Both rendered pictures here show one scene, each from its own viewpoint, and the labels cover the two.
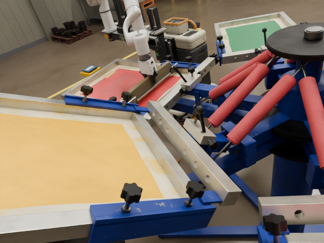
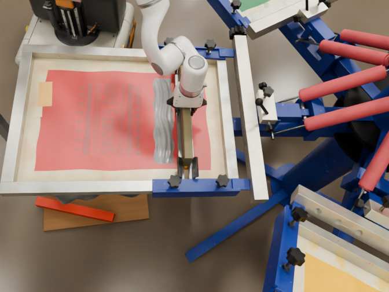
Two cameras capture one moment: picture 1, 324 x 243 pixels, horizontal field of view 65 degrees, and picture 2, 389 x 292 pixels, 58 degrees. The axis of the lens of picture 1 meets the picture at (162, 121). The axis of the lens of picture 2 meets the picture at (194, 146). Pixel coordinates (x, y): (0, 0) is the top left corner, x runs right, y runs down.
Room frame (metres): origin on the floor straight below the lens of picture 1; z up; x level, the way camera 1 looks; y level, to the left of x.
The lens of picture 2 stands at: (1.09, 0.55, 2.15)
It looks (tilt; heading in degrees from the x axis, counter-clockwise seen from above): 66 degrees down; 294
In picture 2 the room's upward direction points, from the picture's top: 20 degrees clockwise
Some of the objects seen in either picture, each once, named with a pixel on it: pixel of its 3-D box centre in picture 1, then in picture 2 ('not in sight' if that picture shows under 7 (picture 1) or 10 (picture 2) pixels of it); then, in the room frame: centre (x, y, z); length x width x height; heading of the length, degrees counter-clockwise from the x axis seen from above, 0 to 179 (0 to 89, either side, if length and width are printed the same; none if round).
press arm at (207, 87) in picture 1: (201, 90); (276, 112); (1.17, -0.25, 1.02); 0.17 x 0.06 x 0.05; 45
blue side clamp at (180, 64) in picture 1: (180, 68); (187, 55); (1.59, -0.21, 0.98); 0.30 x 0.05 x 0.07; 45
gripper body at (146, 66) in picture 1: (146, 64); (189, 94); (1.42, 0.00, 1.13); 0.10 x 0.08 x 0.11; 45
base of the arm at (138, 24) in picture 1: (139, 22); not in sight; (2.07, -0.02, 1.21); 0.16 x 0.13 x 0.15; 125
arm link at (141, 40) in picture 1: (142, 41); (187, 62); (1.46, -0.01, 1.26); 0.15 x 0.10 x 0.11; 179
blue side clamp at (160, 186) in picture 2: not in sight; (195, 187); (1.20, 0.18, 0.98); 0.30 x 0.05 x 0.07; 45
